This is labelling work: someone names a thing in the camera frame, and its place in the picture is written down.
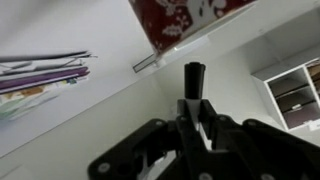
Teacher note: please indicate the purple edged booklet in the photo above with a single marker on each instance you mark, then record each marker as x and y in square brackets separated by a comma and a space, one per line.
[43, 78]

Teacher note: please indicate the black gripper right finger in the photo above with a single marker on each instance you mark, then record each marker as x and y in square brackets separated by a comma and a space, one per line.
[253, 150]

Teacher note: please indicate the black and white marker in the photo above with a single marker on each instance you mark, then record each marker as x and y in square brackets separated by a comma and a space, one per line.
[194, 80]

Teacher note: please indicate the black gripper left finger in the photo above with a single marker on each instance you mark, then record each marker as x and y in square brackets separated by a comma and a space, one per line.
[188, 143]

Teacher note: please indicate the colourful map brochure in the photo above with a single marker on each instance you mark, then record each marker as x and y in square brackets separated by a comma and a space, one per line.
[26, 96]

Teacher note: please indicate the red mug with white rim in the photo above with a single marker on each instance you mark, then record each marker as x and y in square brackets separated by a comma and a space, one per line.
[173, 20]

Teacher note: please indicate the white shelf unit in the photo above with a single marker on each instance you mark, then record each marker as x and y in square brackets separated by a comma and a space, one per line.
[283, 76]

